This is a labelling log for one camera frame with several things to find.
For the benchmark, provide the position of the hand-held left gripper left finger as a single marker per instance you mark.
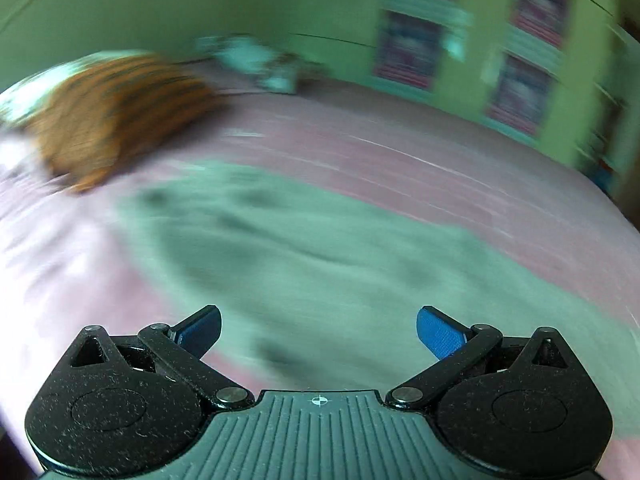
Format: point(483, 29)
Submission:
point(200, 332)

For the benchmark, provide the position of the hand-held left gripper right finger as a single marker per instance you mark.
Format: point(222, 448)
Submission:
point(440, 332)

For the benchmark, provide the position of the grey-green pants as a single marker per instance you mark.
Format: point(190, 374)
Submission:
point(325, 260)

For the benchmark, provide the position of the pink quilted bed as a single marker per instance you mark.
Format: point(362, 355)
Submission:
point(400, 160)

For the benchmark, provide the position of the orange striped pillow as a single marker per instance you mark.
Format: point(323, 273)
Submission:
point(125, 115)

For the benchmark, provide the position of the white wardrobe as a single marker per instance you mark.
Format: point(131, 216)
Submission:
point(475, 35)

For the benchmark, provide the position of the white headboard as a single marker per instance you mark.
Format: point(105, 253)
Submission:
point(150, 15)

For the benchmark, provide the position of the wall poster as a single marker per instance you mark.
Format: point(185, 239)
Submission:
point(407, 50)
point(542, 7)
point(520, 95)

